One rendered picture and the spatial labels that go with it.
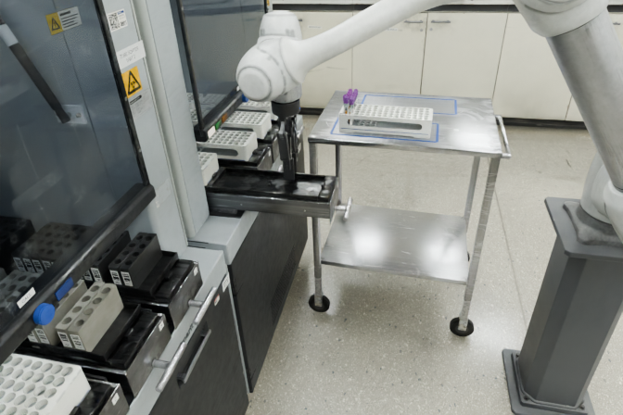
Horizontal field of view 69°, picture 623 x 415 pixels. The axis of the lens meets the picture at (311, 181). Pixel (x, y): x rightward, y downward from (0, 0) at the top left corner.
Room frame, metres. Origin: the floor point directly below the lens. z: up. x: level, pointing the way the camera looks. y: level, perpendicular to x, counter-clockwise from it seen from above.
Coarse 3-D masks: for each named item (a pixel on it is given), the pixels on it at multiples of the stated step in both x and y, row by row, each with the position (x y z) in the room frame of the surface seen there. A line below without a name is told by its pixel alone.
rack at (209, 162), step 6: (198, 156) 1.15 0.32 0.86; (204, 156) 1.15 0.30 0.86; (210, 156) 1.15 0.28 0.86; (216, 156) 1.15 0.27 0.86; (204, 162) 1.11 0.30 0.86; (210, 162) 1.12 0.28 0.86; (216, 162) 1.15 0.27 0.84; (204, 168) 1.08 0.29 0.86; (210, 168) 1.11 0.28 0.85; (216, 168) 1.14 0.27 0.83; (204, 174) 1.07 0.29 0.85; (210, 174) 1.10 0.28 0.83; (204, 180) 1.07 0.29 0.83
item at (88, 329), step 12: (108, 288) 0.62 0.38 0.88; (96, 300) 0.59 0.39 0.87; (108, 300) 0.60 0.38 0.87; (120, 300) 0.62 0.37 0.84; (84, 312) 0.56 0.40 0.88; (96, 312) 0.56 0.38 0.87; (108, 312) 0.59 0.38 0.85; (72, 324) 0.53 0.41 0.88; (84, 324) 0.53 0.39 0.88; (96, 324) 0.55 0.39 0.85; (108, 324) 0.58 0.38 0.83; (72, 336) 0.52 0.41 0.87; (84, 336) 0.52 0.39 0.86; (96, 336) 0.54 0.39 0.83; (84, 348) 0.52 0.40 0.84
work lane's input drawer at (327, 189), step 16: (224, 176) 1.14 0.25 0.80; (240, 176) 1.13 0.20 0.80; (256, 176) 1.13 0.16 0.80; (272, 176) 1.12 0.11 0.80; (304, 176) 1.10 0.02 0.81; (320, 176) 1.09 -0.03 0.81; (208, 192) 1.05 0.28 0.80; (224, 192) 1.05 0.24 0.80; (240, 192) 1.04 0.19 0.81; (256, 192) 1.03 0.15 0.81; (272, 192) 1.02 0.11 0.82; (288, 192) 1.04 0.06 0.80; (304, 192) 1.03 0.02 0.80; (320, 192) 1.01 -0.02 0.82; (336, 192) 1.05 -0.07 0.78; (240, 208) 1.03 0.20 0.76; (256, 208) 1.02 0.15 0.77; (272, 208) 1.00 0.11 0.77; (288, 208) 0.99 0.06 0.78; (304, 208) 0.98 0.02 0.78; (320, 208) 0.97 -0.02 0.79; (336, 208) 1.02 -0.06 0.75
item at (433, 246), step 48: (336, 96) 1.69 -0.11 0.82; (384, 96) 1.67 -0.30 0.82; (432, 96) 1.65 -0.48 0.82; (336, 144) 1.31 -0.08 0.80; (384, 144) 1.27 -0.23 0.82; (432, 144) 1.25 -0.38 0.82; (480, 144) 1.24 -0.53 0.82; (336, 240) 1.47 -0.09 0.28; (384, 240) 1.45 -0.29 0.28; (432, 240) 1.44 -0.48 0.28; (480, 240) 1.18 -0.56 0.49
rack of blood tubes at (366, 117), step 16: (368, 112) 1.38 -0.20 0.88; (384, 112) 1.37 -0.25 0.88; (400, 112) 1.37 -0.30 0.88; (416, 112) 1.36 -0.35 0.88; (432, 112) 1.35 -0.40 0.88; (352, 128) 1.36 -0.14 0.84; (368, 128) 1.34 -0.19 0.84; (384, 128) 1.33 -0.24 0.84; (400, 128) 1.36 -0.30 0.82; (416, 128) 1.36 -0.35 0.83
